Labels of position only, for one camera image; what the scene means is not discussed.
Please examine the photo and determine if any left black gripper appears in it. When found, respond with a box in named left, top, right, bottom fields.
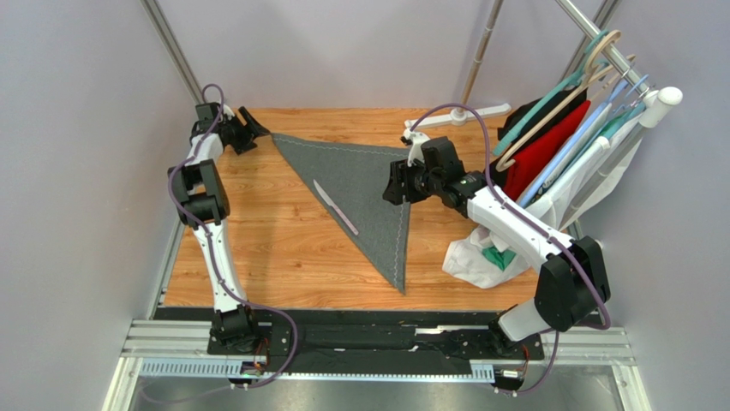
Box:
left=220, top=108, right=271, bottom=157

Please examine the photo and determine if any grey felt napkin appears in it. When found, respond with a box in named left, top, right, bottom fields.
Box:
left=272, top=134, right=410, bottom=294

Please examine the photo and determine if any knife with pink handle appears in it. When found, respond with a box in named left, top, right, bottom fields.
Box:
left=313, top=179, right=360, bottom=236

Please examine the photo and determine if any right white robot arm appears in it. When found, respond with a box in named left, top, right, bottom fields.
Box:
left=382, top=133, right=611, bottom=349

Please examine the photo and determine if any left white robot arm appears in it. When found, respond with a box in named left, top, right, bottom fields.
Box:
left=167, top=102, right=268, bottom=354

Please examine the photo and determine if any black garment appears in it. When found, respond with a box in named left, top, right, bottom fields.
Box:
left=488, top=87, right=589, bottom=189

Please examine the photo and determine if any white garment with green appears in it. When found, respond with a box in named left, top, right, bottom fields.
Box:
left=442, top=110, right=643, bottom=289

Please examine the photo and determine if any red garment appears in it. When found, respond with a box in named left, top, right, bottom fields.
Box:
left=500, top=101, right=591, bottom=200

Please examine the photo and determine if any wooden hanger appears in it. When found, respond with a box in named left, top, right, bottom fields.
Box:
left=493, top=30, right=621, bottom=171

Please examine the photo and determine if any teal hanger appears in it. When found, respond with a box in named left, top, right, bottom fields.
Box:
left=492, top=29, right=610, bottom=158

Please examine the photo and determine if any light blue hanger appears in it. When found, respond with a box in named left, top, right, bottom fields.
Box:
left=518, top=80, right=643, bottom=208

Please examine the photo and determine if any white clothes rack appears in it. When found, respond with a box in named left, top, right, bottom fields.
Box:
left=404, top=0, right=683, bottom=256

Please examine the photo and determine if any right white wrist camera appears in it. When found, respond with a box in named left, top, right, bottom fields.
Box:
left=401, top=128, right=430, bottom=167

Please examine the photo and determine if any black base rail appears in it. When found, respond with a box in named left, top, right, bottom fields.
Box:
left=207, top=309, right=545, bottom=376

